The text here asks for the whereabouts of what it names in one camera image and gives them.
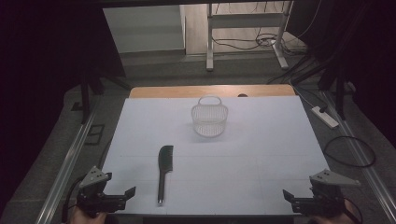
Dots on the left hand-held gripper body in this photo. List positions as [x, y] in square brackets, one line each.
[93, 199]

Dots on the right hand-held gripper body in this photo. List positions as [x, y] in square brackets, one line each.
[327, 196]

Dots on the black comb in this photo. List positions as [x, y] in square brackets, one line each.
[165, 158]

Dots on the white plastic basket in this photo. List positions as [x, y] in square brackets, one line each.
[209, 124]

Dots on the person's left hand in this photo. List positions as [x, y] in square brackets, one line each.
[85, 218]

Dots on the person's right hand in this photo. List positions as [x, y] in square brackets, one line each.
[348, 216]

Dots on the white table cover sheet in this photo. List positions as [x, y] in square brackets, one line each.
[249, 171]

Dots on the white power strip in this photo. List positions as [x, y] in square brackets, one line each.
[325, 117]

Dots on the black plug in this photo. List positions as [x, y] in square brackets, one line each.
[323, 109]

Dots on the black stand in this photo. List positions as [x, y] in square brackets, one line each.
[84, 102]
[341, 99]

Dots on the black curtain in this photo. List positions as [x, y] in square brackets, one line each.
[46, 62]
[367, 46]

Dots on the aluminium rail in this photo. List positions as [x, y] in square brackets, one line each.
[362, 158]
[67, 168]

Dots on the white metal desk frame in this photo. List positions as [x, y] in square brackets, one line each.
[210, 46]

